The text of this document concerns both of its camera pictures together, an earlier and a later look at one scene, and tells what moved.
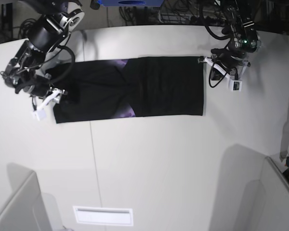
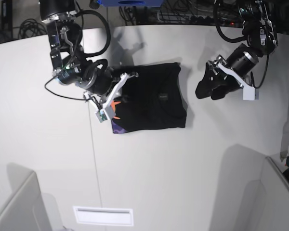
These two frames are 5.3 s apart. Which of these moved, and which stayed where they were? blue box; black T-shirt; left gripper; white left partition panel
Moved: left gripper; black T-shirt
Stayed: blue box; white left partition panel
